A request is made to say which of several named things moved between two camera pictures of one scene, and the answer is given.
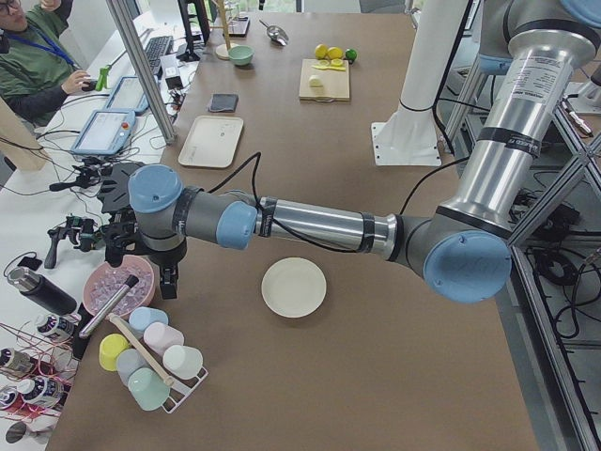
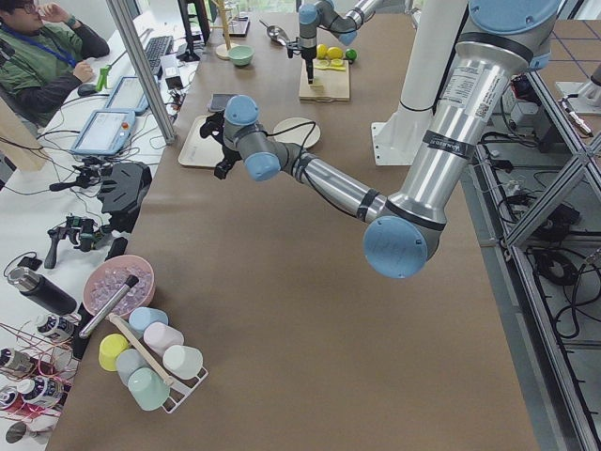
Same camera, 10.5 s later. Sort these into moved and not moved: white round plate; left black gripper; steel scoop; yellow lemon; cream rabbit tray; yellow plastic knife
Moved: white round plate; left black gripper
Not moved: cream rabbit tray; yellow lemon; steel scoop; yellow plastic knife
